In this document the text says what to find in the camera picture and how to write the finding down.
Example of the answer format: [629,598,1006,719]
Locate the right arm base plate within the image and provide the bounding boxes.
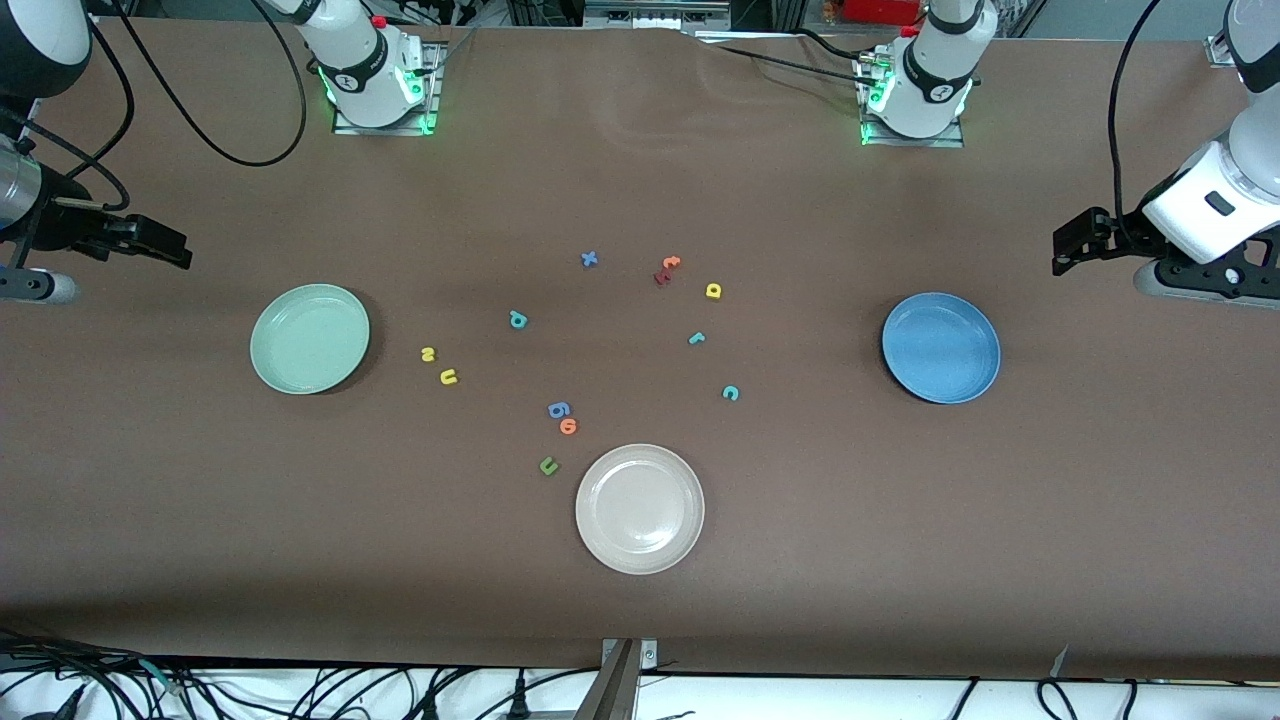
[333,40,444,136]

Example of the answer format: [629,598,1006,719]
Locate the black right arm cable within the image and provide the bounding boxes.
[0,0,307,213]

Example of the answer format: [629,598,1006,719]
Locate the blue plate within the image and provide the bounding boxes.
[882,292,1001,405]

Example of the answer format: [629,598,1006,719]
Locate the green plate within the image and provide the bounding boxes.
[250,284,371,396]

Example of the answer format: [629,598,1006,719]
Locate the aluminium profile beam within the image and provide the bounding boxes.
[575,638,658,720]

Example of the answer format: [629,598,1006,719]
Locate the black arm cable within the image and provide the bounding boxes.
[0,0,307,213]
[1108,0,1167,246]

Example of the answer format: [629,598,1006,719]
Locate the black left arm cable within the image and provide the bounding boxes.
[1108,0,1167,246]

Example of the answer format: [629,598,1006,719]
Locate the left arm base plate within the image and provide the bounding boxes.
[860,50,966,149]

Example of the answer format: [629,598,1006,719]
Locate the red box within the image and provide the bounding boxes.
[840,0,926,26]

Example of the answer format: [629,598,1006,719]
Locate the black cable on table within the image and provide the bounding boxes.
[700,28,883,83]

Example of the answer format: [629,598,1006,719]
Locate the teal cable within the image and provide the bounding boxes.
[130,655,186,696]

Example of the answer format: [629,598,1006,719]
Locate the black thick cable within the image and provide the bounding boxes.
[0,628,141,681]

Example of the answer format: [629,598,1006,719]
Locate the beige plate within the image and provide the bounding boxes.
[575,444,706,576]

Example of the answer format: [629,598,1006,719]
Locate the black looped cable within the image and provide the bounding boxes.
[1035,678,1081,720]

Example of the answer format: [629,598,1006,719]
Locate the brown table cover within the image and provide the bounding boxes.
[0,18,1280,681]

